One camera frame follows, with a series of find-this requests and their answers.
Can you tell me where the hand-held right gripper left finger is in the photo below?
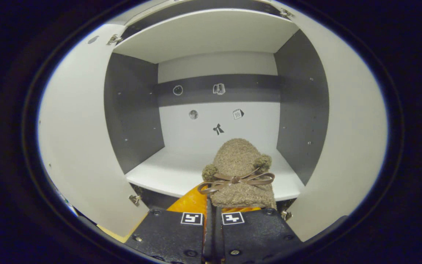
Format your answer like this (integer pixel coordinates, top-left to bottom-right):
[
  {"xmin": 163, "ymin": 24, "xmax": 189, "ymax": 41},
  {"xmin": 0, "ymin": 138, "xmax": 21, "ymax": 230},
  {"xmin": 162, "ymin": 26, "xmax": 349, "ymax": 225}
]
[{"xmin": 124, "ymin": 183, "xmax": 208, "ymax": 264}]

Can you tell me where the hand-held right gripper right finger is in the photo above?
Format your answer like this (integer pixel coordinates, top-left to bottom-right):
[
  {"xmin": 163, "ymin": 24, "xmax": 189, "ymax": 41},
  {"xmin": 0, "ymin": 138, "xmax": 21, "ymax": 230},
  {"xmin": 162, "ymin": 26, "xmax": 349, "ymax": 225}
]
[{"xmin": 214, "ymin": 206, "xmax": 303, "ymax": 264}]

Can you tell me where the brown fuzzy shoe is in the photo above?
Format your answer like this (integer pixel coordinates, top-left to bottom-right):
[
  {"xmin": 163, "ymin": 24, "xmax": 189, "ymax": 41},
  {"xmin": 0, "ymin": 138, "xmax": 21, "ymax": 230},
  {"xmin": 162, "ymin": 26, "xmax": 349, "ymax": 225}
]
[{"xmin": 197, "ymin": 138, "xmax": 277, "ymax": 210}]

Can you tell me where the grey shoe cabinet door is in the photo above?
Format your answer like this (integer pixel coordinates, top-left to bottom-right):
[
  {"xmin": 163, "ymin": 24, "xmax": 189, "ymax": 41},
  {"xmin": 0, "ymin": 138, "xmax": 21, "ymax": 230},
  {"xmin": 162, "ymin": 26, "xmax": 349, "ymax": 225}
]
[
  {"xmin": 284, "ymin": 7, "xmax": 388, "ymax": 242},
  {"xmin": 37, "ymin": 24, "xmax": 149, "ymax": 238}
]

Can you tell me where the grey shoe cabinet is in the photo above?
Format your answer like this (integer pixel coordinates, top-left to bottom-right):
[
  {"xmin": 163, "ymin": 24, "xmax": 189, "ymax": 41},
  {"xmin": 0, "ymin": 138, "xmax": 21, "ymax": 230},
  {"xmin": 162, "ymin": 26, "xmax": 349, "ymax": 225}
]
[{"xmin": 103, "ymin": 0, "xmax": 330, "ymax": 220}]

